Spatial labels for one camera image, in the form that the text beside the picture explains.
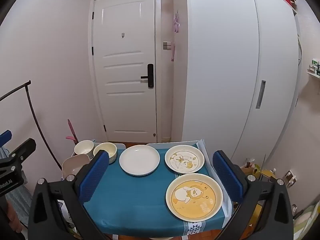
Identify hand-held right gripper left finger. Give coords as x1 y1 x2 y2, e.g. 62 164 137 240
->
28 150 110 240

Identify light blue cloth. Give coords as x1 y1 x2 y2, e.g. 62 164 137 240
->
6 170 33 227

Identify cream round bowl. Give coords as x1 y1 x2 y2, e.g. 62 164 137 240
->
93 142 118 164

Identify white round bowl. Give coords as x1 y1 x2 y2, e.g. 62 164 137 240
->
74 140 95 155

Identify white door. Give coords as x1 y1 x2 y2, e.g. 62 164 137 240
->
91 0 162 143

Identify white wardrobe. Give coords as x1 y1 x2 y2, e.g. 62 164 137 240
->
181 0 300 160

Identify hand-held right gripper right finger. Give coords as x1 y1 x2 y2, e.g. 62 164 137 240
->
212 150 293 240

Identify wall power socket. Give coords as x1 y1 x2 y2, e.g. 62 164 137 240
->
285 170 298 188

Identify black door lock handle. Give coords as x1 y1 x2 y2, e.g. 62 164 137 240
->
140 64 154 88

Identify plain white plate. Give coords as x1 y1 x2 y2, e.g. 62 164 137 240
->
119 145 160 176

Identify grey wardrobe handle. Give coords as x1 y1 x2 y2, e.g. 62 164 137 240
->
255 80 266 109

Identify green white striped cloth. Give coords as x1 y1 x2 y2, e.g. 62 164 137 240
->
292 202 320 238

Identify yellow bag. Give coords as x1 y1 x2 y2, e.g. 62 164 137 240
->
252 167 278 183

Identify white duck print plate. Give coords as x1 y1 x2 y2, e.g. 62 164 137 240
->
164 145 205 174

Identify pink square bowl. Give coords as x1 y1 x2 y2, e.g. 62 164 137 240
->
62 154 92 180

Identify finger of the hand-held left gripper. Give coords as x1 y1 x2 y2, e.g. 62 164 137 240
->
0 129 12 146
4 138 37 166

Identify yellow bear print plate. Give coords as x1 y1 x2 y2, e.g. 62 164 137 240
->
166 173 223 222

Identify blue tablecloth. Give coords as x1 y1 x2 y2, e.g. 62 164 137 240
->
82 140 234 237

